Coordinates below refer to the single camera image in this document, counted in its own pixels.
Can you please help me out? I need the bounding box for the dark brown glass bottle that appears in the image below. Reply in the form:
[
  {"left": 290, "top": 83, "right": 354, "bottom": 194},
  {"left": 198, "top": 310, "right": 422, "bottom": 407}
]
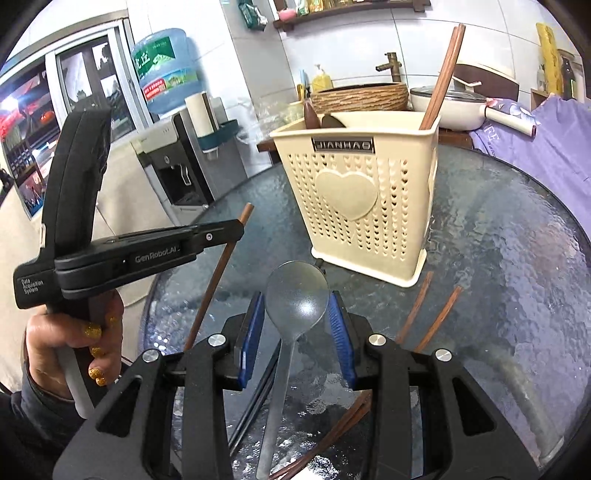
[{"left": 561, "top": 56, "right": 577, "bottom": 100}]

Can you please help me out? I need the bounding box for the brown white rice cooker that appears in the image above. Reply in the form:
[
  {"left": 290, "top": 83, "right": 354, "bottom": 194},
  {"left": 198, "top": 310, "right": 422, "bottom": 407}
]
[{"left": 452, "top": 63, "right": 519, "bottom": 101}]

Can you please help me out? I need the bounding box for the yellow roll package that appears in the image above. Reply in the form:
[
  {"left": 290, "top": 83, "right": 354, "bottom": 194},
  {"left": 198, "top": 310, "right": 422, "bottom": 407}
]
[{"left": 536, "top": 22, "right": 564, "bottom": 97}]

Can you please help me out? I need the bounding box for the glass door cabinet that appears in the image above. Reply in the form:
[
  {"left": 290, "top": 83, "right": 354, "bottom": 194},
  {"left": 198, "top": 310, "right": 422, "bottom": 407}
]
[{"left": 1, "top": 10, "right": 152, "bottom": 218}]

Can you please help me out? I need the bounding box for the grey metal spoon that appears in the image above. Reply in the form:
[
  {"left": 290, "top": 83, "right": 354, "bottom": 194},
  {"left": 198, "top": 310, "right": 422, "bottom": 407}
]
[{"left": 256, "top": 261, "right": 329, "bottom": 479}]

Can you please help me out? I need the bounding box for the dark wooden wall shelf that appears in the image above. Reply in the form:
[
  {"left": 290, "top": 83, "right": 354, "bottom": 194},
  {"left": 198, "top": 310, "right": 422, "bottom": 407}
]
[{"left": 273, "top": 0, "right": 431, "bottom": 31}]

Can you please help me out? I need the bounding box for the bronze faucet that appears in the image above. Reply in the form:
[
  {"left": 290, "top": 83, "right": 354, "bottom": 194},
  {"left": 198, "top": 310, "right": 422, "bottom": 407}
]
[{"left": 376, "top": 52, "right": 402, "bottom": 83}]

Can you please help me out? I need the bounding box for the green hanging pouch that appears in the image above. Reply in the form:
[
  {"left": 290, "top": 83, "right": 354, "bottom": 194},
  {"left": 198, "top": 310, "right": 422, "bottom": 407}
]
[{"left": 238, "top": 0, "right": 269, "bottom": 31}]

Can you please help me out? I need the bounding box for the white lidded frying pan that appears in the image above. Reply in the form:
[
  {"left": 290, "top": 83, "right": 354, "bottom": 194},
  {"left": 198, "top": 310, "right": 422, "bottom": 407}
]
[{"left": 409, "top": 85, "right": 540, "bottom": 138}]

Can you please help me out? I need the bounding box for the brown wooden chopstick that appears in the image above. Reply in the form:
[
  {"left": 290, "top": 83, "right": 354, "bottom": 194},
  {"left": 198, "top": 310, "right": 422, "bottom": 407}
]
[{"left": 420, "top": 23, "right": 466, "bottom": 130}]

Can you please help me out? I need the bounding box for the left hand with gold nails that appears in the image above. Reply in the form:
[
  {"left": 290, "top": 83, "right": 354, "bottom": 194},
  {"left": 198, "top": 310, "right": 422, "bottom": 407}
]
[{"left": 25, "top": 290, "right": 124, "bottom": 400}]

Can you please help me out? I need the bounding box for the blue water jug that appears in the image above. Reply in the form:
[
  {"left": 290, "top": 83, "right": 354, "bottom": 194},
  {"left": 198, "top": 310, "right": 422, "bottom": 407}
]
[{"left": 132, "top": 28, "right": 205, "bottom": 115}]

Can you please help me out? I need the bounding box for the purple floral cloth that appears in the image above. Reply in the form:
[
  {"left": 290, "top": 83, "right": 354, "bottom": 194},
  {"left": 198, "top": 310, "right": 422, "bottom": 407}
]
[{"left": 470, "top": 95, "right": 591, "bottom": 233}]

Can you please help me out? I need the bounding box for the black gold-tipped chopstick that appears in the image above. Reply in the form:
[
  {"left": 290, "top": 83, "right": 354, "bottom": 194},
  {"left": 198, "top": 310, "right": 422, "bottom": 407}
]
[{"left": 228, "top": 341, "right": 281, "bottom": 456}]

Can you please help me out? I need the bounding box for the grey water dispenser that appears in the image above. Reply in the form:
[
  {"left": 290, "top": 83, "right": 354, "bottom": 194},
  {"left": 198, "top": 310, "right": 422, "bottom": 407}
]
[{"left": 131, "top": 107, "right": 247, "bottom": 225}]

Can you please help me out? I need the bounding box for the yellow dish soap bottle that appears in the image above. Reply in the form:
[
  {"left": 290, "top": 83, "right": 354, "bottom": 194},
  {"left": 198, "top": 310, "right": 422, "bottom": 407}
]
[{"left": 311, "top": 64, "right": 334, "bottom": 94}]

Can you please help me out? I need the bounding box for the woven basin sink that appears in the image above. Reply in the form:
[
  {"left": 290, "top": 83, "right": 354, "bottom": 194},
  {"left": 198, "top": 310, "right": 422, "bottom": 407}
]
[{"left": 311, "top": 83, "right": 409, "bottom": 114}]

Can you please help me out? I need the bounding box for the cream plastic utensil basket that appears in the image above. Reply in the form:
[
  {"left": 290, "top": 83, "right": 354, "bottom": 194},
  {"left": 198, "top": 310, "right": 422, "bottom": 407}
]
[{"left": 270, "top": 111, "right": 439, "bottom": 288}]

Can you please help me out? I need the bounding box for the brown chopstick on table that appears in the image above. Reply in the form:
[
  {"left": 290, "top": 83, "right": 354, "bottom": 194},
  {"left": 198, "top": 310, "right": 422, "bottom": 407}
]
[
  {"left": 414, "top": 285, "right": 463, "bottom": 353},
  {"left": 394, "top": 271, "right": 434, "bottom": 345}
]

